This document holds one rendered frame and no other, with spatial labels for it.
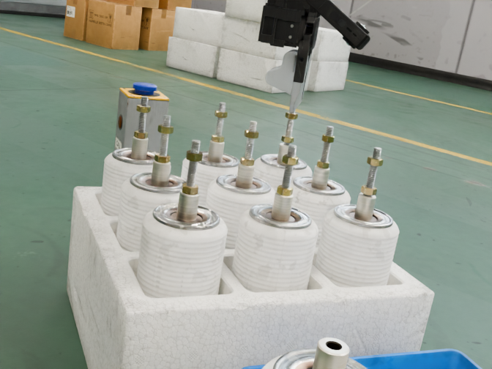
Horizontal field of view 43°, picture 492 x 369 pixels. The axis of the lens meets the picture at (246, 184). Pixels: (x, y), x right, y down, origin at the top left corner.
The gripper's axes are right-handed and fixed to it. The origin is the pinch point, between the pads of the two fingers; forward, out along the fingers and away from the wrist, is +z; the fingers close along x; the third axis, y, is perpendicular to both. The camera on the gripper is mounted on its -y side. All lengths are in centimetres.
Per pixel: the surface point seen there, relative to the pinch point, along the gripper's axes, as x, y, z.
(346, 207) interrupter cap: 18.2, -9.9, 9.4
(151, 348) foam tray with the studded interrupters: 41.5, 7.6, 21.3
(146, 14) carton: -351, 144, 9
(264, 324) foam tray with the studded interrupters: 34.7, -3.1, 19.5
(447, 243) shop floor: -51, -38, 35
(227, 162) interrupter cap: 6.8, 8.5, 9.6
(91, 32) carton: -331, 176, 27
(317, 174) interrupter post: 10.9, -5.2, 7.7
